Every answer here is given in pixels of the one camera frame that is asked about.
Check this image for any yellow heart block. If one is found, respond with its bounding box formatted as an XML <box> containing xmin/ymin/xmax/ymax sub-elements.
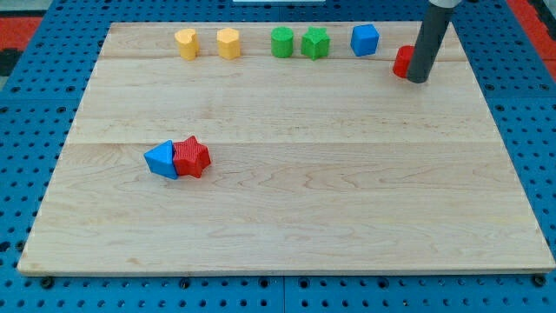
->
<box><xmin>175</xmin><ymin>28</ymin><xmax>200</xmax><ymax>61</ymax></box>

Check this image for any blue triangle block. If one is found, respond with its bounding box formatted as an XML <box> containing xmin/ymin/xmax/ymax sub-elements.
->
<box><xmin>143</xmin><ymin>140</ymin><xmax>178</xmax><ymax>179</ymax></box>

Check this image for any green cylinder block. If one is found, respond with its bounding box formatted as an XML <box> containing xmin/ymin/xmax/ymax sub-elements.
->
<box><xmin>270</xmin><ymin>26</ymin><xmax>294</xmax><ymax>58</ymax></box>

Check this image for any blue cube block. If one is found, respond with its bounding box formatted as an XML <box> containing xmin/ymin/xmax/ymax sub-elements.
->
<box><xmin>350</xmin><ymin>23</ymin><xmax>380</xmax><ymax>57</ymax></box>

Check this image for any red circle block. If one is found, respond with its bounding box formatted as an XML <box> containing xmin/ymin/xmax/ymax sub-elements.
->
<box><xmin>393</xmin><ymin>45</ymin><xmax>414</xmax><ymax>78</ymax></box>

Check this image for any red star block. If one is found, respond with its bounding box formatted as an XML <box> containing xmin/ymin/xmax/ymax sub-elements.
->
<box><xmin>173</xmin><ymin>136</ymin><xmax>211</xmax><ymax>178</ymax></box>

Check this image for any light wooden board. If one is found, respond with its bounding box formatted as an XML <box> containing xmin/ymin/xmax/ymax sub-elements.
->
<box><xmin>17</xmin><ymin>22</ymin><xmax>555</xmax><ymax>276</ymax></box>

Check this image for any yellow hexagon block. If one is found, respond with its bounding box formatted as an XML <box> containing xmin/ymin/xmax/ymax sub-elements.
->
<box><xmin>216</xmin><ymin>28</ymin><xmax>241</xmax><ymax>60</ymax></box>

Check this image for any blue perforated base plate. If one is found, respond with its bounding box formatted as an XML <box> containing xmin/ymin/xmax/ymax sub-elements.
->
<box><xmin>1</xmin><ymin>0</ymin><xmax>555</xmax><ymax>312</ymax></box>

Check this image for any green star block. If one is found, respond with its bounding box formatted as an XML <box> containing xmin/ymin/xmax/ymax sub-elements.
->
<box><xmin>301</xmin><ymin>26</ymin><xmax>330</xmax><ymax>60</ymax></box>

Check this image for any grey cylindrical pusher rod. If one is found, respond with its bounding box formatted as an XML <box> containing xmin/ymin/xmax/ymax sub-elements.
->
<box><xmin>407</xmin><ymin>0</ymin><xmax>460</xmax><ymax>83</ymax></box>

